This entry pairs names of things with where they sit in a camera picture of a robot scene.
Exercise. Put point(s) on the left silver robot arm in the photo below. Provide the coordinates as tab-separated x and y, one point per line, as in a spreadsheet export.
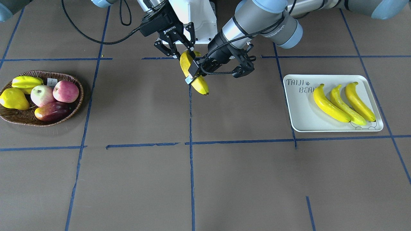
277	21

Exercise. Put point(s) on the woven wicker basket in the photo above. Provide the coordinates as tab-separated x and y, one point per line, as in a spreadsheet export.
27	117

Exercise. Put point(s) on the pink peach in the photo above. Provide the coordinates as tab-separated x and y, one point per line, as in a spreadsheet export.
42	95

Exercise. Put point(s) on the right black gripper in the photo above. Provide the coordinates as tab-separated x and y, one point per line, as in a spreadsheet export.
171	33

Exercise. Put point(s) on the white bear-print tray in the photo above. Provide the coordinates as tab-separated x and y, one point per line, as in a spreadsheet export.
307	117

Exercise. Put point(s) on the dark purple fruit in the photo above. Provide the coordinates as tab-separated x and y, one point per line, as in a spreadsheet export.
52	112

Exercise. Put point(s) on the red apple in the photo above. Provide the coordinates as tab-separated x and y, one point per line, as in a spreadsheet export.
65	91

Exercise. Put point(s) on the yellow lemon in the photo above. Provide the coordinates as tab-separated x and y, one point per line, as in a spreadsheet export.
14	98

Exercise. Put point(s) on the white paper label tag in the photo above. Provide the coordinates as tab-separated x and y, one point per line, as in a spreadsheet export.
52	82

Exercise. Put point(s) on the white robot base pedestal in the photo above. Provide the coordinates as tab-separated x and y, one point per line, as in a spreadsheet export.
201	14

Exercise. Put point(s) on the yellow star fruit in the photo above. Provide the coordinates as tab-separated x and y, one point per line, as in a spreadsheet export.
26	83

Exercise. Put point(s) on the yellow banana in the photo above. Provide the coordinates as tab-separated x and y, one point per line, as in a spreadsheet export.
327	107
336	99
191	72
360	107

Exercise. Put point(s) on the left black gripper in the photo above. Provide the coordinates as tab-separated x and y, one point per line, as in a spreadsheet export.
219	47

